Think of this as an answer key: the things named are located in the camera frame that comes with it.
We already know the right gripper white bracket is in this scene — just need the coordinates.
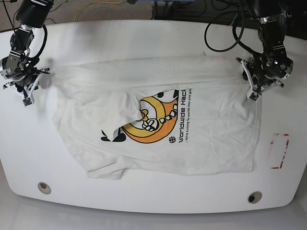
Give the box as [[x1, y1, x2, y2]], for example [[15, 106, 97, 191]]
[[3, 68, 50, 101]]

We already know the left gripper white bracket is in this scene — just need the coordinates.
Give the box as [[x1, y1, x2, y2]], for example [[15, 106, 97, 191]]
[[236, 57, 284, 96]]

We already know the white printed t-shirt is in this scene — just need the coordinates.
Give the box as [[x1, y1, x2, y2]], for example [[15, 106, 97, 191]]
[[52, 57, 261, 180]]

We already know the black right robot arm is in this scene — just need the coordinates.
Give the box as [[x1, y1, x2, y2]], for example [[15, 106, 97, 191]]
[[0, 0, 54, 107]]

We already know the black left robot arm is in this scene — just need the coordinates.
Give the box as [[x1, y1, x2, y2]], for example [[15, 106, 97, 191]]
[[237, 0, 293, 101]]

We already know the red tape rectangle marking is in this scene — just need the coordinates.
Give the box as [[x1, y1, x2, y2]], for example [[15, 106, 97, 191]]
[[268, 133, 290, 169]]

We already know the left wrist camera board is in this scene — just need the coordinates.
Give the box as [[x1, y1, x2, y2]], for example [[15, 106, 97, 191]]
[[247, 92, 261, 102]]

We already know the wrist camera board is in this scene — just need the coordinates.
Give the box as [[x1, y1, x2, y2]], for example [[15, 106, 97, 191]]
[[247, 92, 261, 102], [23, 97, 34, 107]]

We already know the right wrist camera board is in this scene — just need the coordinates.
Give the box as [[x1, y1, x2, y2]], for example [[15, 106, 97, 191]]
[[23, 97, 34, 107]]

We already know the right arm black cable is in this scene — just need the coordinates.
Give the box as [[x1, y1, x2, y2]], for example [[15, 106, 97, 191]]
[[0, 0, 52, 96]]

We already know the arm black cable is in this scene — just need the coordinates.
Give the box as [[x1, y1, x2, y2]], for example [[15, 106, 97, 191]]
[[0, 0, 52, 96], [203, 0, 267, 63]]

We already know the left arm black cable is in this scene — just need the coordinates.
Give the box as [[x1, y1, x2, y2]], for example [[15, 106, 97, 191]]
[[203, 0, 267, 63]]

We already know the left table cable grommet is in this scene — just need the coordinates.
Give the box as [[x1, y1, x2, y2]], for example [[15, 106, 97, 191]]
[[37, 182, 51, 195]]

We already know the table cable grommet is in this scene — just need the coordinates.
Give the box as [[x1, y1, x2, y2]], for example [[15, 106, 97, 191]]
[[248, 191, 262, 204], [37, 182, 51, 195]]

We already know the right table cable grommet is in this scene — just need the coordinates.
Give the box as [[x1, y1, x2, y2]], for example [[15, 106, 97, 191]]
[[248, 191, 262, 204]]

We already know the yellow cable on floor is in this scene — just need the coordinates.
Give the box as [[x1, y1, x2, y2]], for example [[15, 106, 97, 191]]
[[74, 0, 123, 22]]

